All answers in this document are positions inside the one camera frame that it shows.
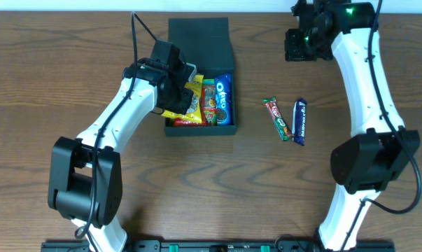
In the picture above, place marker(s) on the red green KitKat bar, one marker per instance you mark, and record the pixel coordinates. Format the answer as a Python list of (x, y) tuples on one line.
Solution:
[(279, 122)]

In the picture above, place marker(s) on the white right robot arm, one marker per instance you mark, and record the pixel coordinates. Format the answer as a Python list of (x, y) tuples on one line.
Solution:
[(380, 146)]

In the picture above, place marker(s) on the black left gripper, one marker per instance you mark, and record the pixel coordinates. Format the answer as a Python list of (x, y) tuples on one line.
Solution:
[(182, 103)]

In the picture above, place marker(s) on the black box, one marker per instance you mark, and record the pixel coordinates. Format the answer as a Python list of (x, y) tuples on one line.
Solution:
[(205, 42)]

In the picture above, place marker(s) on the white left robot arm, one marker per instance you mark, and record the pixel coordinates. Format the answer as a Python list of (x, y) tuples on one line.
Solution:
[(85, 184)]

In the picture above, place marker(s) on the dark blue chocolate bar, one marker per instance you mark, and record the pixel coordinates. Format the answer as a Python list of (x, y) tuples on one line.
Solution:
[(299, 121)]

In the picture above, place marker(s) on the blue Oreo cookie pack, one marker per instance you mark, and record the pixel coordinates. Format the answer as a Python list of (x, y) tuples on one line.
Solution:
[(223, 99)]

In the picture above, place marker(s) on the red Hacks candy bag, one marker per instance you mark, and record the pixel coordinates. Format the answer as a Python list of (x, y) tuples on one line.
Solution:
[(208, 110)]

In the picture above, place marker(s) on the yellow snack bag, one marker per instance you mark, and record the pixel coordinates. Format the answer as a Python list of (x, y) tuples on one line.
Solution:
[(194, 111)]

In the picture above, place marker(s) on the green Haribo candy bag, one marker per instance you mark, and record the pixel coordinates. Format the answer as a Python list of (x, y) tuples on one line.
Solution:
[(205, 82)]

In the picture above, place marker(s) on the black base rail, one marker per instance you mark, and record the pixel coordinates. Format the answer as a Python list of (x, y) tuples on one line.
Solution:
[(224, 246)]

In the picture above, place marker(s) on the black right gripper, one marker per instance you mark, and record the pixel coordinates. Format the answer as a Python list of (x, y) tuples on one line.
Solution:
[(293, 47)]

